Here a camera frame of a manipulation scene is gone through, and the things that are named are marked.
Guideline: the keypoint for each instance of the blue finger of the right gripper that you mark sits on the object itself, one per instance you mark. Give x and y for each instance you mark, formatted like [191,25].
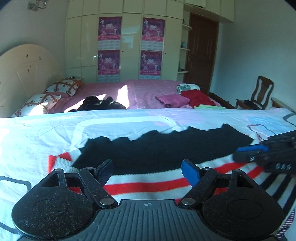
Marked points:
[261,148]

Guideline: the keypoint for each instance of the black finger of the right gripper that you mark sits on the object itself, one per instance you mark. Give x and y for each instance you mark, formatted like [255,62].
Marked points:
[244,157]

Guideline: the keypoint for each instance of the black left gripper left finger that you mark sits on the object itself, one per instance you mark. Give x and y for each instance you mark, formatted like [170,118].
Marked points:
[63,206]

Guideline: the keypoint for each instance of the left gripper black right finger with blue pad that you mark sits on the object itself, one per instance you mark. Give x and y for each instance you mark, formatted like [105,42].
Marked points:
[231,205]

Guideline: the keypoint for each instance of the striped knit sweater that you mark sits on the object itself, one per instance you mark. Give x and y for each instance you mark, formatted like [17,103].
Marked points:
[149,167]

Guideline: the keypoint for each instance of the black clothes pile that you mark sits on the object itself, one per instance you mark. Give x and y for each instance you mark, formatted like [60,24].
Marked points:
[93,103]

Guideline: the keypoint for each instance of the dark wooden chair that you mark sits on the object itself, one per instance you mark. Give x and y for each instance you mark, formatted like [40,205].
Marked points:
[260,96]

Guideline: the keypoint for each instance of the light green folded cloth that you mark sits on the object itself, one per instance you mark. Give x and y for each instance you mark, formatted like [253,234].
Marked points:
[203,106]

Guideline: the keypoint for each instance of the red folded cloth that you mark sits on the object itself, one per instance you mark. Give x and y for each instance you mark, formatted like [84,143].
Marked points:
[196,98]

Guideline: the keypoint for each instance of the light blue patterned bedsheet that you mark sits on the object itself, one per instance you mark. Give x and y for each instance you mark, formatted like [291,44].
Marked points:
[27,142]

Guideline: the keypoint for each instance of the magenta folded cloth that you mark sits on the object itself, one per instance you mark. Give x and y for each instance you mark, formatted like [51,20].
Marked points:
[172,100]

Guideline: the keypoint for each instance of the white patterned folded cloth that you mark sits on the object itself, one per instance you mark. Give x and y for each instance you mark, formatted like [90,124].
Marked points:
[186,87]

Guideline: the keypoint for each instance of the near patterned pillow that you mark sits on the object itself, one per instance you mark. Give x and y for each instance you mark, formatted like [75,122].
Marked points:
[38,104]

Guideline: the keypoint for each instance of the patterned pillow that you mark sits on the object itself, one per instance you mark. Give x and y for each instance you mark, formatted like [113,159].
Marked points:
[66,86]
[38,104]

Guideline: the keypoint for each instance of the far patterned pillow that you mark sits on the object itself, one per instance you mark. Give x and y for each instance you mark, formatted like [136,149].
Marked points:
[66,86]

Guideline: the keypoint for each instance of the pink bedspread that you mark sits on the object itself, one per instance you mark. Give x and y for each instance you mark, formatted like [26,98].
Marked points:
[132,94]

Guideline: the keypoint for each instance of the dark wooden door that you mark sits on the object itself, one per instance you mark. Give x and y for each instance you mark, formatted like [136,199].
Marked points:
[202,43]

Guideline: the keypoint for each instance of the lower right purple poster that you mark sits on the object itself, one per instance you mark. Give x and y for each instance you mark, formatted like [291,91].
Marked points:
[150,65]

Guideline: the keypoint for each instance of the purple poster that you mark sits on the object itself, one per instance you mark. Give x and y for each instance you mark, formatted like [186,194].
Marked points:
[153,29]
[109,28]
[150,65]
[108,62]

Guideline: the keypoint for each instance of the cream headboard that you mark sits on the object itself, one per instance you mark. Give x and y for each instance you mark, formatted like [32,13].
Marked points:
[26,70]

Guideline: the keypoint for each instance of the upper right purple poster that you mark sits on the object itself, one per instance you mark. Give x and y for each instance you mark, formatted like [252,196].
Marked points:
[153,29]

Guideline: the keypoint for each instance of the lower left purple poster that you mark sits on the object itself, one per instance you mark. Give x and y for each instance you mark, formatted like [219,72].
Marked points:
[108,62]

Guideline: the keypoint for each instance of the cream wardrobe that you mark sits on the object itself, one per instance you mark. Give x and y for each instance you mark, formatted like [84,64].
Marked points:
[82,42]

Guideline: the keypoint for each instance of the upper left purple poster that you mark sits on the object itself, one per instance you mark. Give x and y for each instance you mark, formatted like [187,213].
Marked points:
[109,28]

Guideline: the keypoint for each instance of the corner wall shelves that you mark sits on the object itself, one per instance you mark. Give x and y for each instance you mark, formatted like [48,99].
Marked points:
[184,49]

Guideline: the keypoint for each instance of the wall lamp fixture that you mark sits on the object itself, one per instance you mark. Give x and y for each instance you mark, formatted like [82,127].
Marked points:
[39,4]

